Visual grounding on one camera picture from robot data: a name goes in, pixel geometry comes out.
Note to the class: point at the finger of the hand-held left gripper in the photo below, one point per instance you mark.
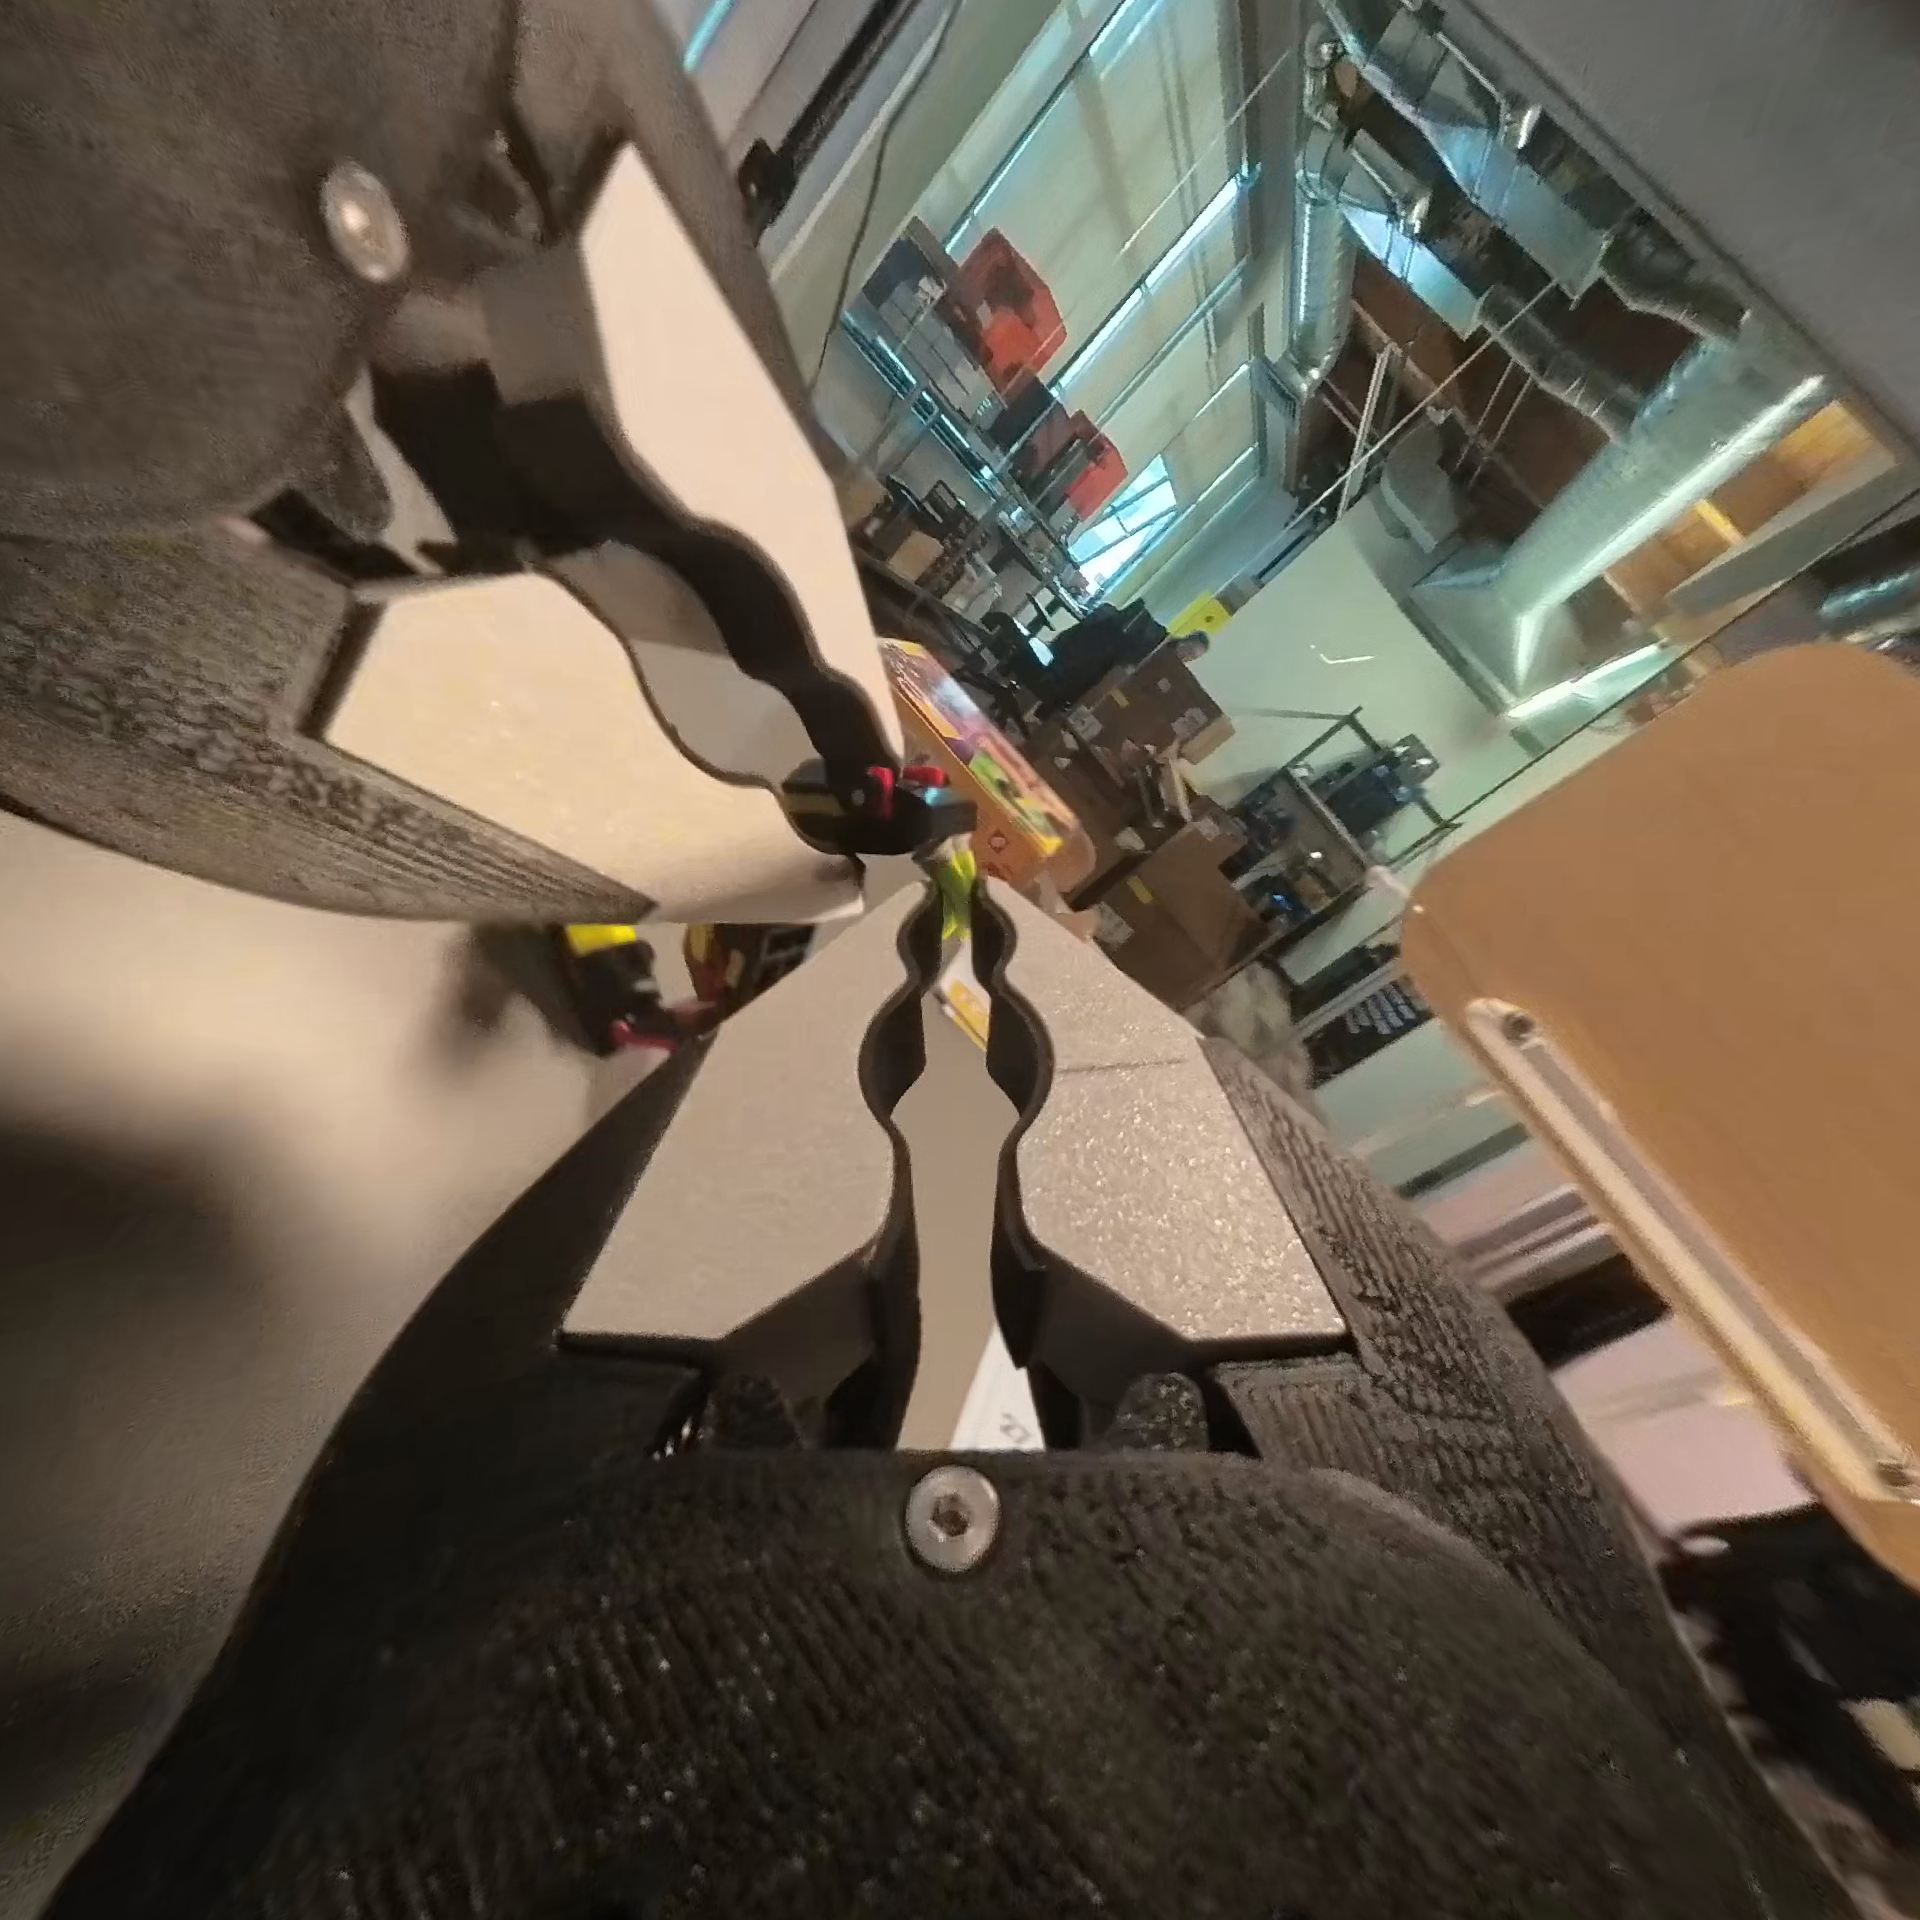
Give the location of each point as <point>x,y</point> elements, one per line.
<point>525,720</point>
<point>706,374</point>

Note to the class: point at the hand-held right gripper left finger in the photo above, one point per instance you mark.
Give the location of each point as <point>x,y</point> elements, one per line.
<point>734,1201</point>

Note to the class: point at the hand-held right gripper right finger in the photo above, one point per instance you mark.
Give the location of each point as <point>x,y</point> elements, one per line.
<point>1184,1201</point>

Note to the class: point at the black red yellow lego model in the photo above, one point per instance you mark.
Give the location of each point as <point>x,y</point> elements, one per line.
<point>863,809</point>

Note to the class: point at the yellow-green lego claw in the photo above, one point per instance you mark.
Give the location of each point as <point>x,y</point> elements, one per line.
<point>955,900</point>

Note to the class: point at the orange cardboard lego box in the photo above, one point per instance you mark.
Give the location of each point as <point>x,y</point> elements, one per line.
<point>1004,809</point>

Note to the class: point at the metal shelf rack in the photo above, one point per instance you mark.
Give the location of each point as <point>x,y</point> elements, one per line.
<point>960,450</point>

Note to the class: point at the open instruction booklet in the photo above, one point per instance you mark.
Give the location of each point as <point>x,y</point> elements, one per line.
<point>990,1395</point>

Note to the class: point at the stack of cardboard boxes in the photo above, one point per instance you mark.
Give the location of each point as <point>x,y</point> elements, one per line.
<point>1184,840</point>

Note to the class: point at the wooden board on white stand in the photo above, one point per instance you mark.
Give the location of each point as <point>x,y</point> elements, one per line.
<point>1724,900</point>

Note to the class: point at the silver ventilation duct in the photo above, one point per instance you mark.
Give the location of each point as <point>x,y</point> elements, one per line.
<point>1500,180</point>

